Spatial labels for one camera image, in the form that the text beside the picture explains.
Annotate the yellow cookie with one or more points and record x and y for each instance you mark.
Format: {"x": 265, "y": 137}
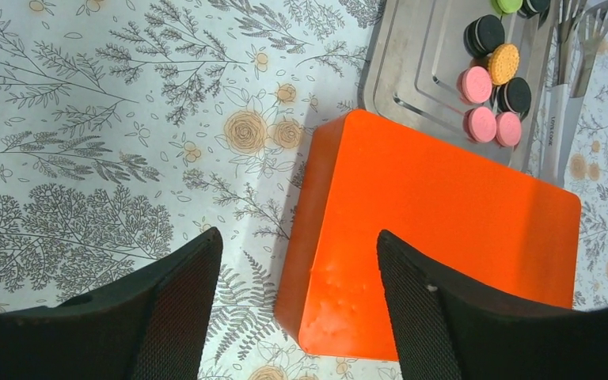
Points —
{"x": 503, "y": 64}

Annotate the left gripper silver tong finger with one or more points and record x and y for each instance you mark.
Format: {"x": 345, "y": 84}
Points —
{"x": 591, "y": 30}
{"x": 568, "y": 15}

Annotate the orange box lid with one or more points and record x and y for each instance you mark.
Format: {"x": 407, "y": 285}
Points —
{"x": 365, "y": 174}

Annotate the stainless steel tray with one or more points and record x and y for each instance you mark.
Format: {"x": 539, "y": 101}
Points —
{"x": 418, "y": 54}

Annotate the pink cookie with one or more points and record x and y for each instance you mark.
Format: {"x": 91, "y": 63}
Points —
{"x": 480, "y": 123}
{"x": 475, "y": 85}
{"x": 509, "y": 129}

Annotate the green cookie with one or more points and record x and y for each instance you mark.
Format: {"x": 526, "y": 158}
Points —
{"x": 507, "y": 6}

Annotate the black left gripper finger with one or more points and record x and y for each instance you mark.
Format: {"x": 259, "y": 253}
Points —
{"x": 447, "y": 325}
{"x": 150, "y": 324}

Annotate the black cookie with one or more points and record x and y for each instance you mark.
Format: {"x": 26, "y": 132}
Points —
{"x": 514, "y": 96}
{"x": 531, "y": 8}
{"x": 483, "y": 36}

